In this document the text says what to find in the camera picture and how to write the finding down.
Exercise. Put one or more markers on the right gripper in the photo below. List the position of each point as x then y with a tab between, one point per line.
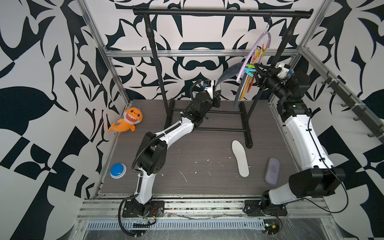
268	76

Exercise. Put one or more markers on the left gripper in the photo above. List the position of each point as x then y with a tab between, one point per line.
216	96

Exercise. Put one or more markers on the lilac round clip hanger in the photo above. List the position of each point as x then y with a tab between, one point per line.
255	55

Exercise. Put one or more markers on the dark grey felt insole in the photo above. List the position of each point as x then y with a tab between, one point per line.
229	73

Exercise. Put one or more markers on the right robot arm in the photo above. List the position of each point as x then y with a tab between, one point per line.
318	176

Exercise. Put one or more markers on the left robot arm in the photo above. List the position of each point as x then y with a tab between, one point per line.
151	156

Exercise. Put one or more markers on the orange-edged insole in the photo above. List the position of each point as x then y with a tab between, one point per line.
241	158

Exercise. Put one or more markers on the black garment rack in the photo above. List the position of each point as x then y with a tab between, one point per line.
245	115

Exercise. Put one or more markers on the orange shark plush toy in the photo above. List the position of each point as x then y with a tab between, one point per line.
131	118

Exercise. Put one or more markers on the grey fabric case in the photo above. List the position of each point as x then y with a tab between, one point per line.
272	171

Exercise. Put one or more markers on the blue round button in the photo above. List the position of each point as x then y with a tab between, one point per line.
118	170

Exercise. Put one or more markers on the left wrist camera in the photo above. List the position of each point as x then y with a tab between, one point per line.
209	86

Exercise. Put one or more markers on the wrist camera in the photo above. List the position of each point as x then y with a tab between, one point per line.
209	86
285	71

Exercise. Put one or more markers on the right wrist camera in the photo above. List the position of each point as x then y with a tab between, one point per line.
285	71

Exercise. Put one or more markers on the wall hook rail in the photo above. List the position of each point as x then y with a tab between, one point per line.
362	111

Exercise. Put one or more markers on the white cable duct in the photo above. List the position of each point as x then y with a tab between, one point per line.
206	224

